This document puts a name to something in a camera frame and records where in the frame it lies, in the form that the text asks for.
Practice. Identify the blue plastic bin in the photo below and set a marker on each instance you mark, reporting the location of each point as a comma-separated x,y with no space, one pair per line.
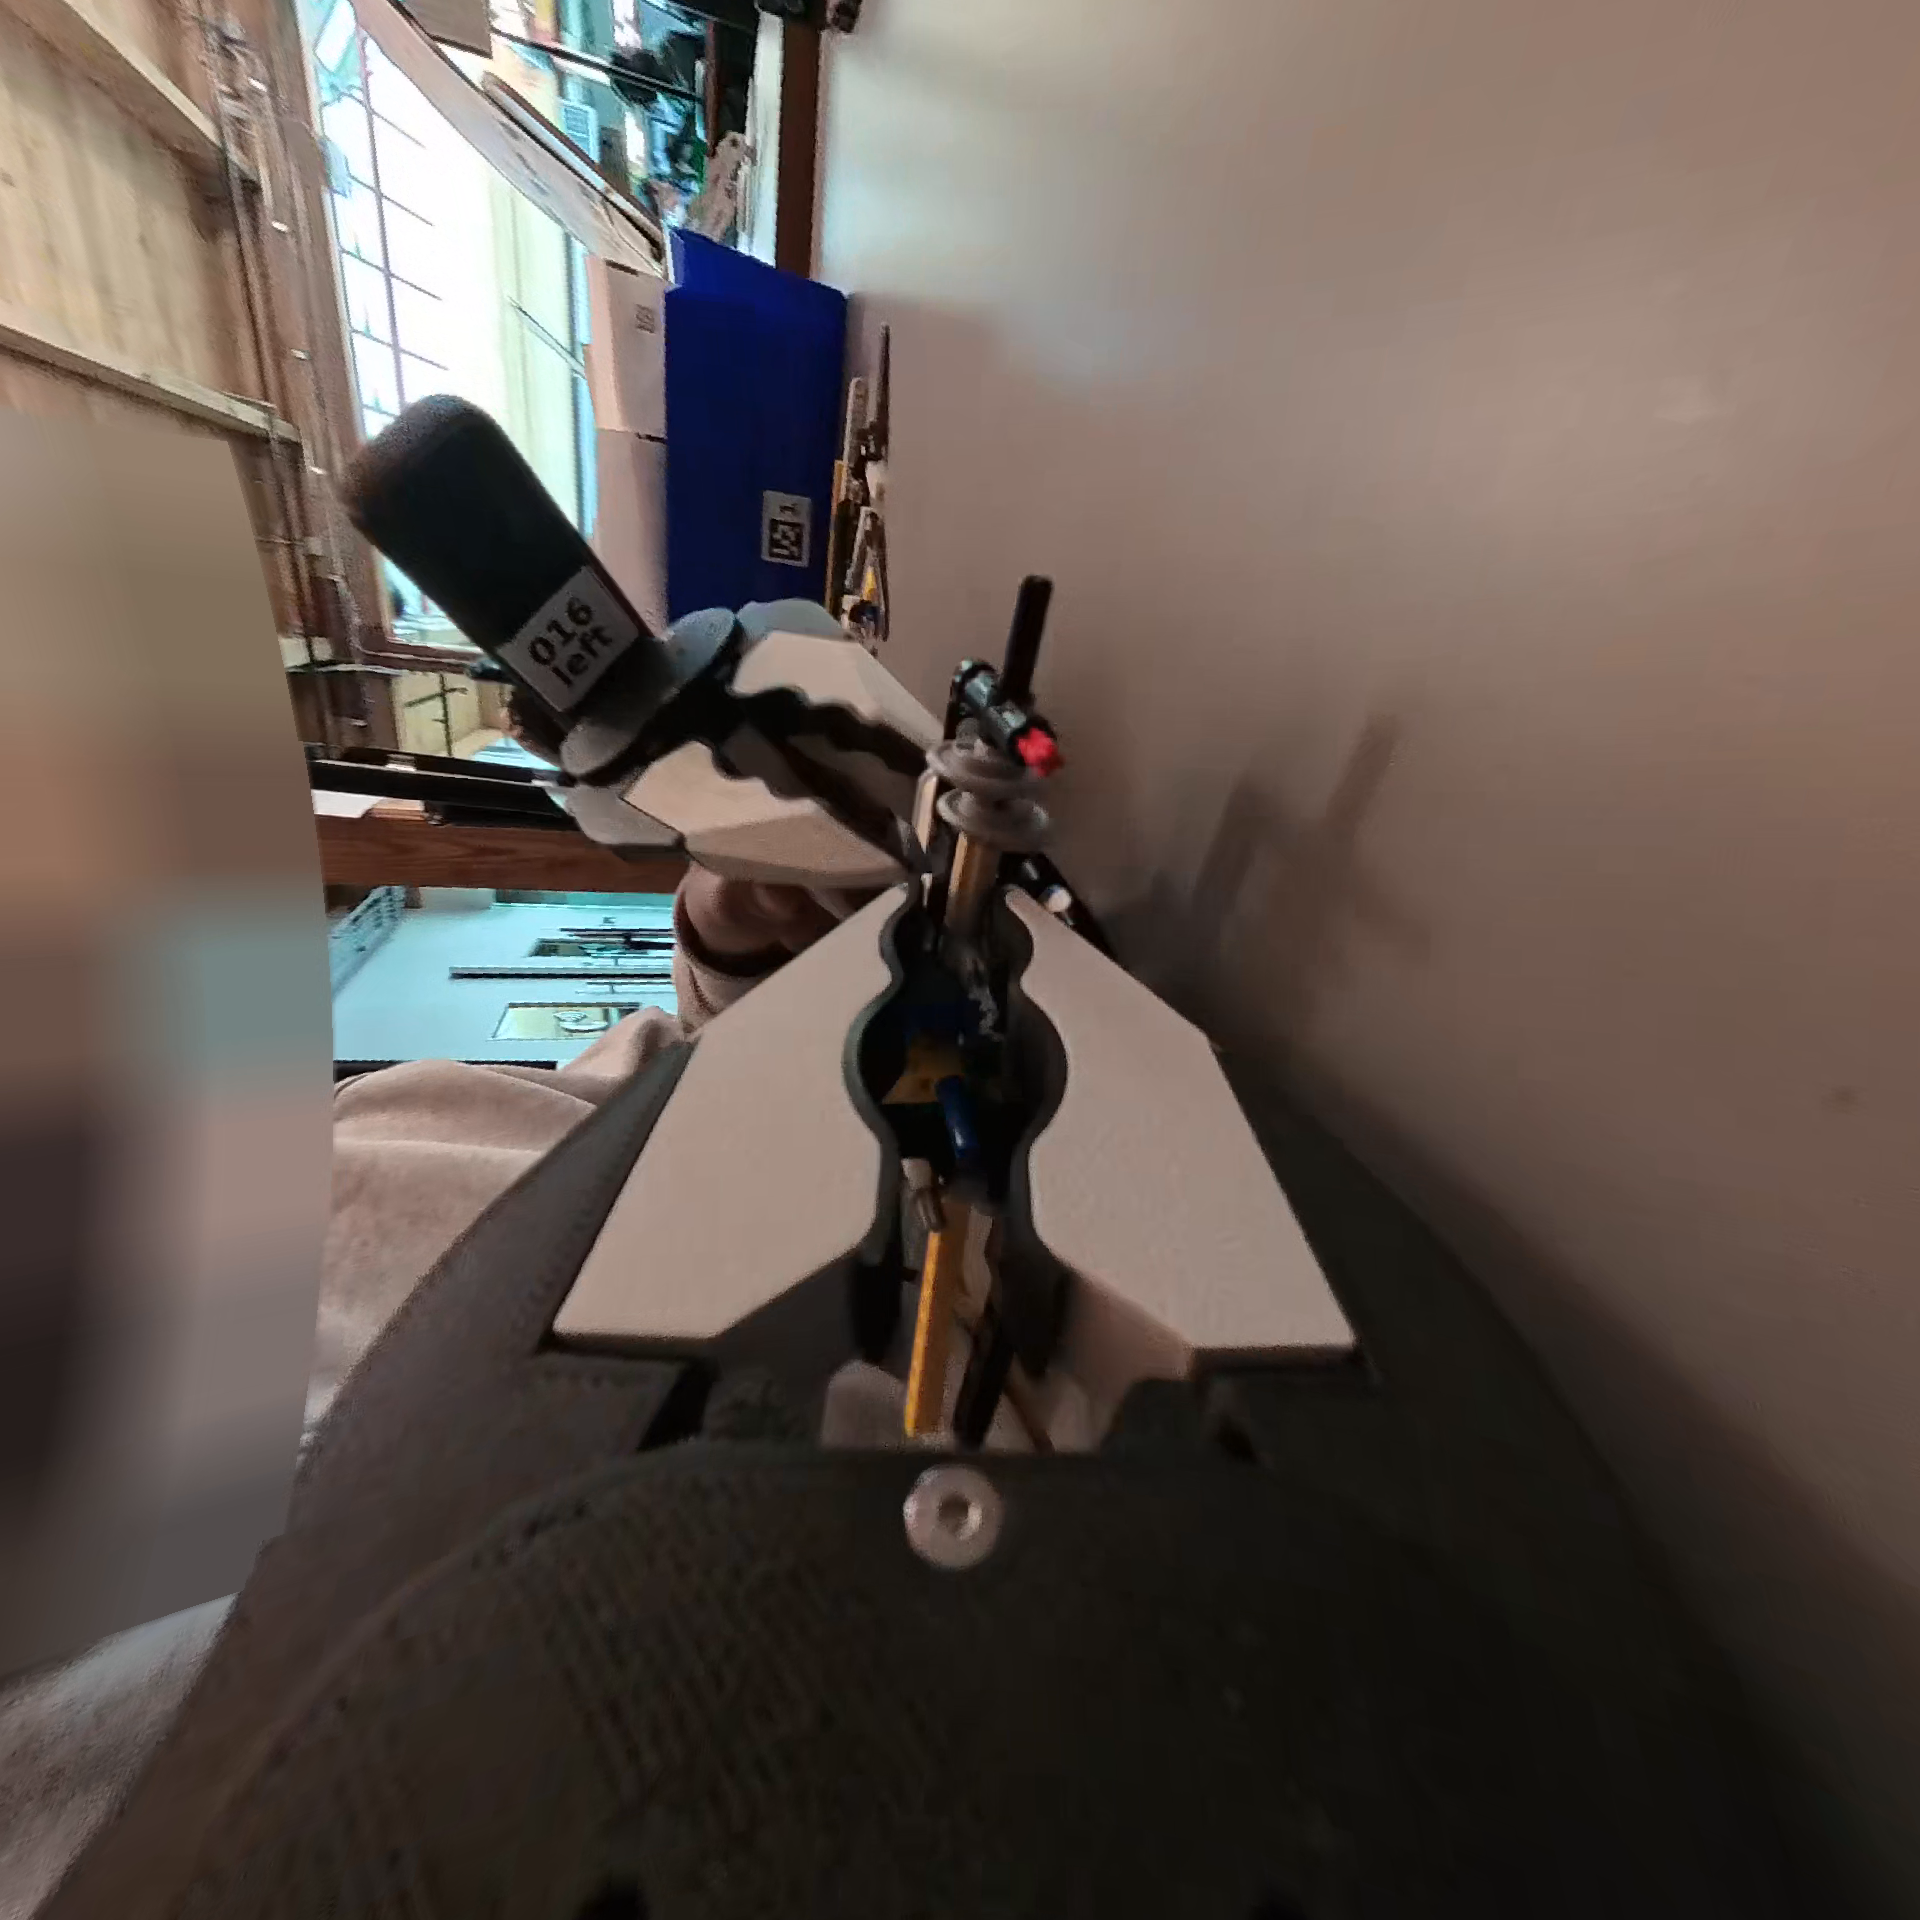
749,434

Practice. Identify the person's left hand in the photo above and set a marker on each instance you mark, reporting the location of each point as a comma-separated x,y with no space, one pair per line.
756,917

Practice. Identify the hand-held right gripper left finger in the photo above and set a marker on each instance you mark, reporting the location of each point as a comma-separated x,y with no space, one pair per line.
735,1184

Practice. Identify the wooden table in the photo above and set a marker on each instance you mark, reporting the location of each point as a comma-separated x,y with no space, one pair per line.
451,849

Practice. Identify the lego vehicle model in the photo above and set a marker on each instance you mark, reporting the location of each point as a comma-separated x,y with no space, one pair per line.
972,879

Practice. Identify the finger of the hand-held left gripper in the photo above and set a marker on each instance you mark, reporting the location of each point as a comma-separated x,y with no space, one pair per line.
749,818
839,681

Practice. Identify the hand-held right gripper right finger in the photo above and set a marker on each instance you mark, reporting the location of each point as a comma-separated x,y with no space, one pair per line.
1185,1184

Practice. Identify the yellow lego subassembly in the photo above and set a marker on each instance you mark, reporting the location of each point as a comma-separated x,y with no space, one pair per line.
867,563

